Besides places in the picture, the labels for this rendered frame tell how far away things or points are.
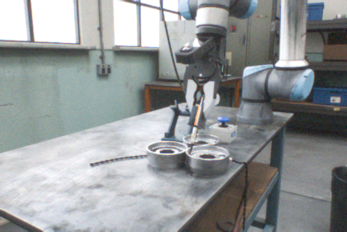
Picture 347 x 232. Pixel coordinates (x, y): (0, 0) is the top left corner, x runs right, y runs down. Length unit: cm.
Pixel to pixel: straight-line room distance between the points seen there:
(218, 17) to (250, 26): 391
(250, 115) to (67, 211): 83
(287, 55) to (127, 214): 81
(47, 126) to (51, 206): 185
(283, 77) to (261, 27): 346
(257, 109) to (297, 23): 34
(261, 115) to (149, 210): 77
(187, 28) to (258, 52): 174
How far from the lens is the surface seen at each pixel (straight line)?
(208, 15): 70
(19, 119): 228
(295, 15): 111
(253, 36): 458
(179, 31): 311
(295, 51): 112
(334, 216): 192
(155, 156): 69
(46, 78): 237
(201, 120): 68
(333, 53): 409
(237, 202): 110
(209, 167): 66
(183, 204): 55
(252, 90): 118
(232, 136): 92
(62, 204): 58
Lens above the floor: 107
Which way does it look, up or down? 12 degrees down
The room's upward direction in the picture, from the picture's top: straight up
